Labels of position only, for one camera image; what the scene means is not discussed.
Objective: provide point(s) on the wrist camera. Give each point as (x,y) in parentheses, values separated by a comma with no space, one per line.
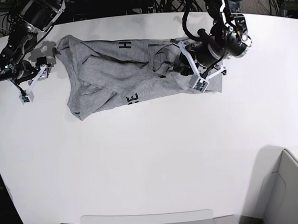
(28,98)
(198,83)

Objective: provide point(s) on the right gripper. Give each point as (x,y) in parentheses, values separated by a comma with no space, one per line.
(40,67)

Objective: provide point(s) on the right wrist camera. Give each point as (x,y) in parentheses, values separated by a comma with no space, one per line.
(28,98)

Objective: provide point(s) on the grey T-shirt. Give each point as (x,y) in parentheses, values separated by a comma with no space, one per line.
(109,74)

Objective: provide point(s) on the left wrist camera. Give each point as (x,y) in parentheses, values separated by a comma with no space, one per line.
(198,83)

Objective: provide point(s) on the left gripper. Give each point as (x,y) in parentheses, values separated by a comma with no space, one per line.
(198,57)

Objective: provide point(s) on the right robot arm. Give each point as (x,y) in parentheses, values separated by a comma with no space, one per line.
(33,17)

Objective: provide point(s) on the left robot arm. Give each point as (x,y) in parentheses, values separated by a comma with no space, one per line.
(227,38)

